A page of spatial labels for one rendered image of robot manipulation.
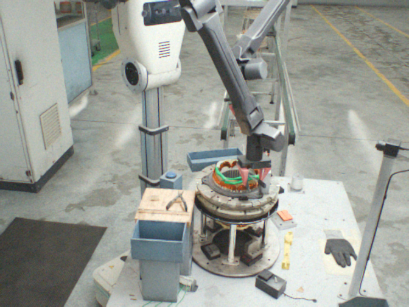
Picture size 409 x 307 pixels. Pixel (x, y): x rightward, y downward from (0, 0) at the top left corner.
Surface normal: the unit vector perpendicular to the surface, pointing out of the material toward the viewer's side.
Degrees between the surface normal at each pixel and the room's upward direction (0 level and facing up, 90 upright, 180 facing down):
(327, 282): 0
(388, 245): 0
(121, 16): 90
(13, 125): 90
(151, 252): 90
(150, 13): 90
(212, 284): 0
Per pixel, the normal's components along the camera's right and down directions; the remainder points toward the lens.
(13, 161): -0.15, 0.47
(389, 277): 0.02, -0.89
